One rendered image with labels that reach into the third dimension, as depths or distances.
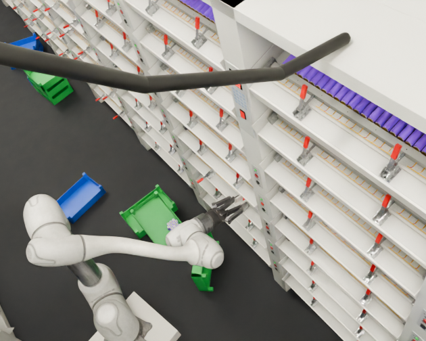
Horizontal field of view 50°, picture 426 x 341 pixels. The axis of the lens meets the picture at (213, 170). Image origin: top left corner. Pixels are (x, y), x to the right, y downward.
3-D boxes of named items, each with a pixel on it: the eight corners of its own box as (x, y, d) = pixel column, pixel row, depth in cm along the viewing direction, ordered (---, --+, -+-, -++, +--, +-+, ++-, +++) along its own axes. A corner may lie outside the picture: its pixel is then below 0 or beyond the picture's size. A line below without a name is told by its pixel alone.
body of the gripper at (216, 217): (202, 220, 208) (218, 210, 211) (214, 232, 203) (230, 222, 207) (202, 210, 202) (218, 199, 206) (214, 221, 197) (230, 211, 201)
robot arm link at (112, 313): (115, 354, 211) (95, 339, 194) (101, 321, 222) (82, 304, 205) (145, 334, 213) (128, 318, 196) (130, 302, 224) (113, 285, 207)
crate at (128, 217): (139, 239, 282) (135, 233, 275) (123, 218, 293) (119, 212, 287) (178, 209, 289) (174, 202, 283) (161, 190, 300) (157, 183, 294)
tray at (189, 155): (266, 235, 211) (259, 230, 203) (190, 162, 245) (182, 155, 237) (296, 203, 211) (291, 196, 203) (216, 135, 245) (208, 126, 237)
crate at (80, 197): (72, 224, 298) (67, 218, 292) (55, 209, 309) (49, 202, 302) (106, 192, 308) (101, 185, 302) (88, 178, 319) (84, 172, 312)
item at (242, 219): (270, 254, 226) (262, 247, 215) (198, 183, 260) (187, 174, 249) (298, 224, 226) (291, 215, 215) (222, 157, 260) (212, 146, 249)
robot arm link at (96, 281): (99, 320, 220) (84, 284, 234) (129, 302, 223) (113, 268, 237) (21, 239, 161) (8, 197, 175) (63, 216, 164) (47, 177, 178)
